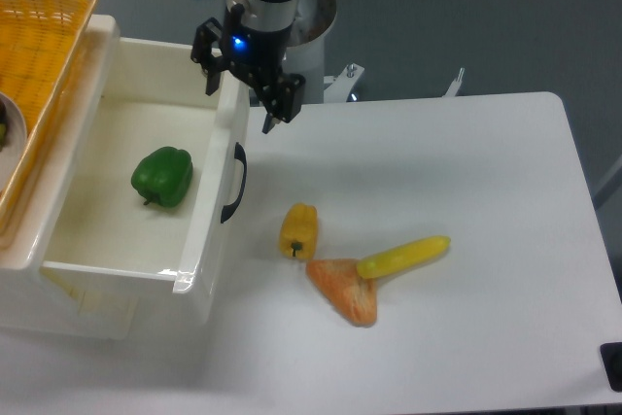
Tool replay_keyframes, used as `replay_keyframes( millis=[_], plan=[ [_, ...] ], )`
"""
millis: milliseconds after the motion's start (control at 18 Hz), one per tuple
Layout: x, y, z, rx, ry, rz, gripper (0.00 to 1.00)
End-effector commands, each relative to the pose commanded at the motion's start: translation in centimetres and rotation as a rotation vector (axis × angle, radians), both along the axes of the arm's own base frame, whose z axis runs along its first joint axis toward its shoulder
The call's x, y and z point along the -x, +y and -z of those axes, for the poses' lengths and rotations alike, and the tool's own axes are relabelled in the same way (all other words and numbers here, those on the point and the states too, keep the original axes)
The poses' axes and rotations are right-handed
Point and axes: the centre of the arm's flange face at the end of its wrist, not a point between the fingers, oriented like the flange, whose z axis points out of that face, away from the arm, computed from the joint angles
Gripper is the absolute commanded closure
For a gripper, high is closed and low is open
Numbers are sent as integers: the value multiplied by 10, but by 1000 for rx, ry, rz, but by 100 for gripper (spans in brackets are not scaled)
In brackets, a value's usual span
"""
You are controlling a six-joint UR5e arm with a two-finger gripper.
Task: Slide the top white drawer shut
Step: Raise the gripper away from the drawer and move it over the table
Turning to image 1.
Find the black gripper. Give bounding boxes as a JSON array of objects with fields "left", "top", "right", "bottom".
[{"left": 190, "top": 17, "right": 306, "bottom": 134}]

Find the white drawer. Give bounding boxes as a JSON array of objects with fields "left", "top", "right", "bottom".
[{"left": 43, "top": 39, "right": 249, "bottom": 325}]

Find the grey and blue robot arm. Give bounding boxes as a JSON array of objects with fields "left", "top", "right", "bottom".
[{"left": 190, "top": 0, "right": 305, "bottom": 133}]

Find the white drawer cabinet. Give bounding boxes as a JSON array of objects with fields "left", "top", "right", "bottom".
[{"left": 1, "top": 15, "right": 136, "bottom": 339}]

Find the green bell pepper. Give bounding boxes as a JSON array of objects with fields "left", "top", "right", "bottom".
[{"left": 130, "top": 146, "right": 193, "bottom": 208}]

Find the yellow bell pepper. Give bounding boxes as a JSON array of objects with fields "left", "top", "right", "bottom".
[{"left": 278, "top": 203, "right": 319, "bottom": 260}]

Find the yellow woven basket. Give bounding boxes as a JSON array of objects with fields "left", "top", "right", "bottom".
[{"left": 1, "top": 0, "right": 97, "bottom": 231}]

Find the yellow corn cob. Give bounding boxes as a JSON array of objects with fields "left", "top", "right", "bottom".
[{"left": 356, "top": 235, "right": 451, "bottom": 279}]

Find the white plate with food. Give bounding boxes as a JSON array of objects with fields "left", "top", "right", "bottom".
[{"left": 1, "top": 93, "right": 28, "bottom": 191}]

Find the black corner clamp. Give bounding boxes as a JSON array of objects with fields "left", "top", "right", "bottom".
[{"left": 600, "top": 342, "right": 622, "bottom": 393}]

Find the black top drawer handle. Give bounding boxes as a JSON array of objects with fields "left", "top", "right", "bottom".
[{"left": 220, "top": 142, "right": 248, "bottom": 225}]

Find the white table frame bracket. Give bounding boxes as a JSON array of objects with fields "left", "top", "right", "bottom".
[{"left": 324, "top": 63, "right": 465, "bottom": 103}]

